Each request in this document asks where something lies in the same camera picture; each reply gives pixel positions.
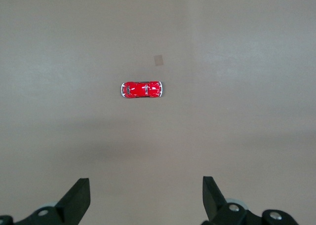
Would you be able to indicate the small brown tape patch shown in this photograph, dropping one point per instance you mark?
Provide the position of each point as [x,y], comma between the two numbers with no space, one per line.
[158,60]

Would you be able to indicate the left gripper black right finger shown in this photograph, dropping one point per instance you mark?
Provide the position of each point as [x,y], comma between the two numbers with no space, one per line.
[214,205]

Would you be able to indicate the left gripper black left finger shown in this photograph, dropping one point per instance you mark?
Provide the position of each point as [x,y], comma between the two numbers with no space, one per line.
[71,205]

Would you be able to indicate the red beetle toy car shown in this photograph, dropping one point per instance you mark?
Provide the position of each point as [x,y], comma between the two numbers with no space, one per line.
[142,89]

